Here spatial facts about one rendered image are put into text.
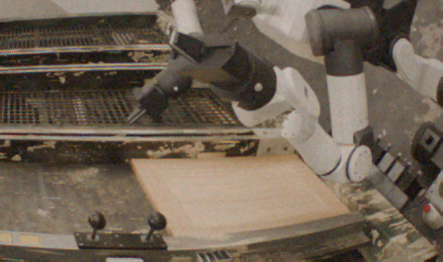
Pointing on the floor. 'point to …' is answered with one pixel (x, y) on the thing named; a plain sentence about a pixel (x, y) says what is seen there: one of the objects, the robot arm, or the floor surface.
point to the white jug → (432, 218)
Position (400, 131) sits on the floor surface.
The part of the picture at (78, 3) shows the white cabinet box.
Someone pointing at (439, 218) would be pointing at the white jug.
